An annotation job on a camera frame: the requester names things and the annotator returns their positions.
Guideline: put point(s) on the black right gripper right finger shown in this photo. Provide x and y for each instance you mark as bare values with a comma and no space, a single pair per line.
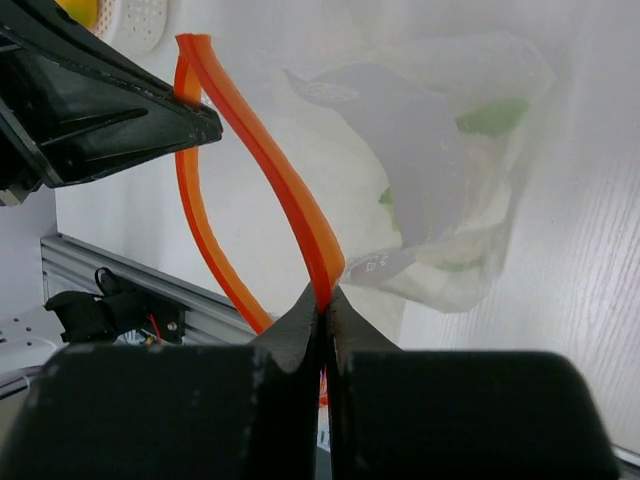
417,414

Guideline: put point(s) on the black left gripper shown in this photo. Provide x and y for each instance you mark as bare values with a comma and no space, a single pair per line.
74,110

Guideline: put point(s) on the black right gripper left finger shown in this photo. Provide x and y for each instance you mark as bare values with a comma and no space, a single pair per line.
175,412

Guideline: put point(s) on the clear zip bag orange zipper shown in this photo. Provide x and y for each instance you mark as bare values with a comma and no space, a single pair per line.
325,177

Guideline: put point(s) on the white cauliflower with green leaves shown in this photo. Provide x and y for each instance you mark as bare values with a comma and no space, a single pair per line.
447,197

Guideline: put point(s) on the yellow orange round fruit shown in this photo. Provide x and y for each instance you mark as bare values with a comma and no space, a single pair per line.
84,12

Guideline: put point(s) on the white perforated plastic basket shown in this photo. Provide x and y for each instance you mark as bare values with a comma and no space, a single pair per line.
131,27

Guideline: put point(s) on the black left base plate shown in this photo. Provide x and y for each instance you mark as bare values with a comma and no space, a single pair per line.
118,308

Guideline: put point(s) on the aluminium mounting rail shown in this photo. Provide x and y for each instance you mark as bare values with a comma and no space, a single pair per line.
207,318

